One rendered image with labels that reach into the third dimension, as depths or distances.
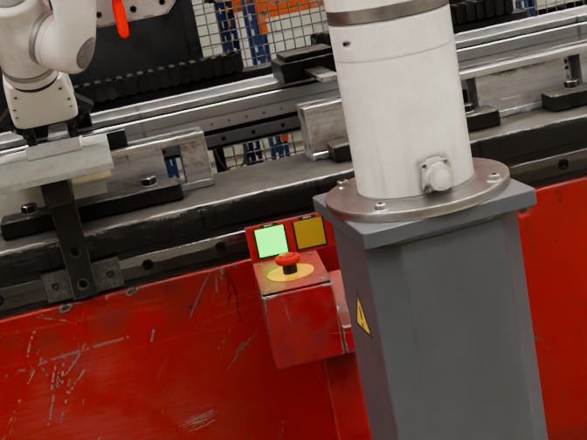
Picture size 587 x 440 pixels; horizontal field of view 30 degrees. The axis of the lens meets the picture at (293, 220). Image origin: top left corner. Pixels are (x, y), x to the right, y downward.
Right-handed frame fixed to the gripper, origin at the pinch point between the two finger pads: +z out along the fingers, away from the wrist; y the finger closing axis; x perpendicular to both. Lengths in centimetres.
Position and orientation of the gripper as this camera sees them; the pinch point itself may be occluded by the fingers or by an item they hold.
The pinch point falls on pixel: (52, 136)
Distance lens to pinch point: 180.5
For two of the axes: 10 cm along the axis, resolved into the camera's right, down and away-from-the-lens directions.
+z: 0.1, 5.7, 8.2
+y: -9.6, 2.3, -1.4
